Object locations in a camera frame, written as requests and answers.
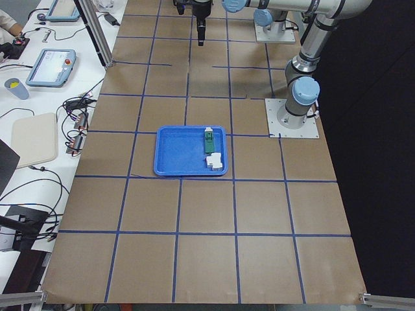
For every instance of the beige pad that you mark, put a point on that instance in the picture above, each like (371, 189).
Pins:
(35, 139)

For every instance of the near teach pendant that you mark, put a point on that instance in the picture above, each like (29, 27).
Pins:
(52, 68)

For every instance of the far teach pendant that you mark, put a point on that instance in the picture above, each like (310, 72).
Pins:
(62, 11)

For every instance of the aluminium profile post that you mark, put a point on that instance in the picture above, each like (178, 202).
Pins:
(94, 29)

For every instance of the teach pendant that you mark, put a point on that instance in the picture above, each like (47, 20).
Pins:
(52, 68)
(62, 11)

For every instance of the black power adapter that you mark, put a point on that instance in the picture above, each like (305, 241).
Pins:
(111, 19)

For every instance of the white circuit breaker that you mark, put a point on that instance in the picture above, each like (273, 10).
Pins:
(214, 161)

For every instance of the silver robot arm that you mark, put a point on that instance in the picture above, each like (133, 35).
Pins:
(303, 88)

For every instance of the blue plastic tray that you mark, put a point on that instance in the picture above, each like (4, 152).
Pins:
(179, 151)

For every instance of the grey cup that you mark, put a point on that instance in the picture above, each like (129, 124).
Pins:
(17, 88)

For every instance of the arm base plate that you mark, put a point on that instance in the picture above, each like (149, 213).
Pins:
(281, 124)
(277, 32)

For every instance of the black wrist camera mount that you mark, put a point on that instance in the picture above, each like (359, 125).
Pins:
(201, 9)

